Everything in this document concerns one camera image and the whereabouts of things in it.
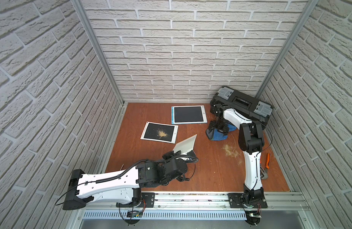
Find blue microfiber cleaning mitt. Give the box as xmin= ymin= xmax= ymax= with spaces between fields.
xmin=206 ymin=124 xmax=237 ymax=141

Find white drawing tablet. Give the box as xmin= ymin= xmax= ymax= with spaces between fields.
xmin=173 ymin=134 xmax=197 ymax=157
xmin=140 ymin=122 xmax=178 ymax=144

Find blue-edged drawing tablet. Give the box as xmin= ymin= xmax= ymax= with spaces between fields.
xmin=171 ymin=105 xmax=208 ymax=125

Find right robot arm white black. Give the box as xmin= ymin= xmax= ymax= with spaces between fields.
xmin=206 ymin=105 xmax=264 ymax=208

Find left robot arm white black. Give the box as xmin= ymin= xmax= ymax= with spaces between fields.
xmin=61 ymin=151 xmax=199 ymax=210

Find black toolbox grey latches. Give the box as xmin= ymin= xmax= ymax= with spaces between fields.
xmin=210 ymin=86 xmax=273 ymax=129

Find aluminium mounting rail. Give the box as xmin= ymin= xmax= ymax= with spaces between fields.
xmin=75 ymin=191 xmax=308 ymax=212

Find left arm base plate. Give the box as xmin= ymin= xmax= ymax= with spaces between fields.
xmin=116 ymin=192 xmax=156 ymax=208

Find orange handled pliers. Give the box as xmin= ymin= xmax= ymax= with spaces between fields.
xmin=260 ymin=153 xmax=271 ymax=179

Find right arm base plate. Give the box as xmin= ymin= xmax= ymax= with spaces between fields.
xmin=227 ymin=192 xmax=268 ymax=209

